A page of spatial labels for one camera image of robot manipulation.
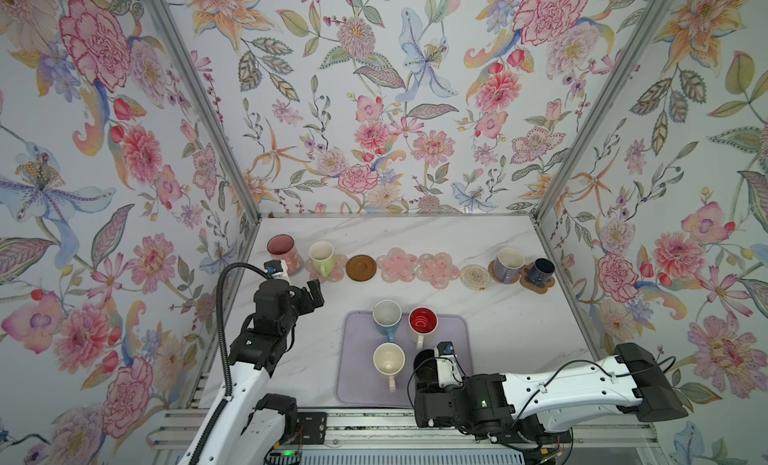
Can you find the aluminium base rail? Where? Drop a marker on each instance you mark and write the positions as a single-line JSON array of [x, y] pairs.
[[381, 435]]

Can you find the pink flower coaster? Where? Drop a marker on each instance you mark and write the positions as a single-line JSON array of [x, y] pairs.
[[337, 275], [438, 270], [397, 266]]

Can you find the corner aluminium post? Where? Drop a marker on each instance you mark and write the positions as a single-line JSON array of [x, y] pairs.
[[162, 18], [638, 42]]

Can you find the lilac mug white inside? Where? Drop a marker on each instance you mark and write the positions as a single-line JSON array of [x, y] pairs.
[[507, 266]]

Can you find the left corner aluminium post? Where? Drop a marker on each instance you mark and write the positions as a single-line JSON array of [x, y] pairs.
[[162, 18]]

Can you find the red inside white mug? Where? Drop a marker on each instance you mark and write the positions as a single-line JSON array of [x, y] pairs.
[[422, 323]]

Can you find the blue mug white inside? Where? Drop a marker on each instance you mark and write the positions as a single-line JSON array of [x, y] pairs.
[[387, 315]]

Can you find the green mug white inside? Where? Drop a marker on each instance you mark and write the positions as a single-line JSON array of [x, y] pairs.
[[322, 256]]

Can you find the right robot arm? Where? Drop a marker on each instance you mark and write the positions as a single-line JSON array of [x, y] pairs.
[[540, 409]]

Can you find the cream mug pink handle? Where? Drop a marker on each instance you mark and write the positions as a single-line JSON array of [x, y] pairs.
[[389, 360]]

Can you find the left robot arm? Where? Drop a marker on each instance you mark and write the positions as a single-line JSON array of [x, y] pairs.
[[247, 422]]

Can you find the brown wooden round coaster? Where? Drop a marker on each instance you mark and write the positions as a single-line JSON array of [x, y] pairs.
[[361, 268]]

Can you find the lilac drying mat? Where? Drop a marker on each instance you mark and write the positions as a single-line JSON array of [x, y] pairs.
[[360, 384]]

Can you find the woven rattan round coaster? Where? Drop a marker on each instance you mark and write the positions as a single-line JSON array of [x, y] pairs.
[[495, 279]]

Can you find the white embroidered round coaster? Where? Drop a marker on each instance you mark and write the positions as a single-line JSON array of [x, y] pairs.
[[475, 277]]

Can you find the black mug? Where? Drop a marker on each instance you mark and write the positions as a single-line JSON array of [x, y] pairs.
[[425, 374]]

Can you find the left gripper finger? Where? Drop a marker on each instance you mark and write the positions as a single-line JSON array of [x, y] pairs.
[[277, 269], [310, 298]]

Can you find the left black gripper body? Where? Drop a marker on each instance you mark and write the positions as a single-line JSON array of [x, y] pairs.
[[297, 306]]

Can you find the brown paw shaped coaster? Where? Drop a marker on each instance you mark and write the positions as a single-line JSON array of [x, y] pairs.
[[541, 290]]

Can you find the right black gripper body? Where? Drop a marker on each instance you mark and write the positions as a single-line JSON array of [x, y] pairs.
[[441, 394]]

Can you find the right corner aluminium post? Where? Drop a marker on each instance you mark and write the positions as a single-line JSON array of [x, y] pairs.
[[638, 42]]

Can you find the grey round knitted coaster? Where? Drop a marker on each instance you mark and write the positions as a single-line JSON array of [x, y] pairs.
[[294, 273]]

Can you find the small dark blue mug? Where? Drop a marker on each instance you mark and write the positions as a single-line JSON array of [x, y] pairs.
[[540, 272]]

